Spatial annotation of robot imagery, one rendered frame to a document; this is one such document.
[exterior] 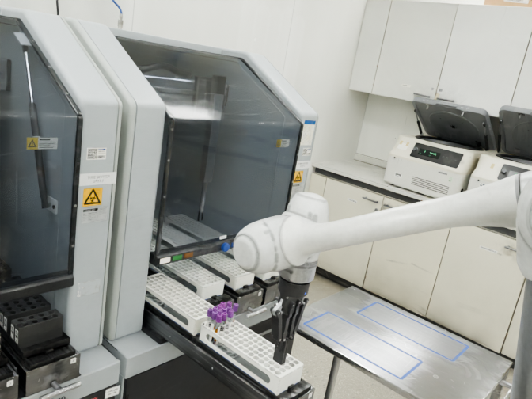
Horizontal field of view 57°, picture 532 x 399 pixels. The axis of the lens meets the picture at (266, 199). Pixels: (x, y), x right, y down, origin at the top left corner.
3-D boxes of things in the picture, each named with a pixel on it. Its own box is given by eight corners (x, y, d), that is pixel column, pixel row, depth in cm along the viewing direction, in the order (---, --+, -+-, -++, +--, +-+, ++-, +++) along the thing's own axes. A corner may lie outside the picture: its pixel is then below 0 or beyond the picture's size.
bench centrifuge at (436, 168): (380, 182, 355) (400, 93, 338) (419, 178, 400) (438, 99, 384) (454, 206, 320) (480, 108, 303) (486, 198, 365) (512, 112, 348)
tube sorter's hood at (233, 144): (70, 213, 175) (81, 28, 158) (198, 197, 220) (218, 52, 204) (156, 267, 144) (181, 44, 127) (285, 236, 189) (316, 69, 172)
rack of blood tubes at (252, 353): (197, 343, 138) (199, 323, 136) (222, 332, 146) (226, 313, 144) (275, 400, 120) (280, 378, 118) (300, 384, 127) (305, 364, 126)
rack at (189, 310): (134, 296, 157) (135, 279, 156) (159, 289, 165) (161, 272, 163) (193, 340, 139) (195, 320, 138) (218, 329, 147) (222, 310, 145)
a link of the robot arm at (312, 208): (292, 243, 124) (262, 254, 114) (303, 184, 120) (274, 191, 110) (329, 258, 119) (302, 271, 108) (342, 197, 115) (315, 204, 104)
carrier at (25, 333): (59, 332, 129) (60, 312, 128) (62, 336, 128) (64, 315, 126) (13, 346, 120) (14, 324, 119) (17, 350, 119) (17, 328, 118)
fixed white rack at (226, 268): (180, 261, 189) (182, 247, 187) (199, 256, 196) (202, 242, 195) (233, 293, 171) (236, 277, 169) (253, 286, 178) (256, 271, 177)
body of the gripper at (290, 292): (294, 267, 124) (287, 300, 127) (272, 275, 118) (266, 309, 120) (317, 279, 120) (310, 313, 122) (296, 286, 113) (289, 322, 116)
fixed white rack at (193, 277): (147, 269, 177) (149, 254, 176) (169, 264, 185) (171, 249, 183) (201, 304, 159) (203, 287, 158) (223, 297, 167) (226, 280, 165)
